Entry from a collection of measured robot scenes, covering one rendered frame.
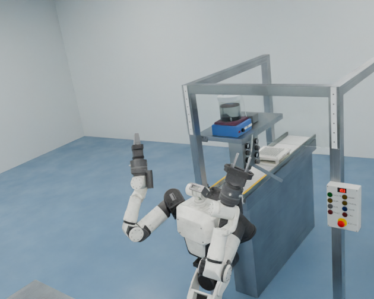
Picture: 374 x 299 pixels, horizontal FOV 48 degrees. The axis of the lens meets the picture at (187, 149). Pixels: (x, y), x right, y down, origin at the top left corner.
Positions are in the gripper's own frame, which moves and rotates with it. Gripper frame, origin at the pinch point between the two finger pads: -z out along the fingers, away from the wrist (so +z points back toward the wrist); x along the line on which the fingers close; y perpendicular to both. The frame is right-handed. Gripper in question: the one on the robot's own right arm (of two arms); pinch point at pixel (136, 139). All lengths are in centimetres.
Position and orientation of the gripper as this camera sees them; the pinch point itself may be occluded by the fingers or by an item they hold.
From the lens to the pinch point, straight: 224.0
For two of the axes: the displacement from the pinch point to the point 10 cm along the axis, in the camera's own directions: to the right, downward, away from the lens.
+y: -9.7, 0.7, -2.1
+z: 0.9, 9.9, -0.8
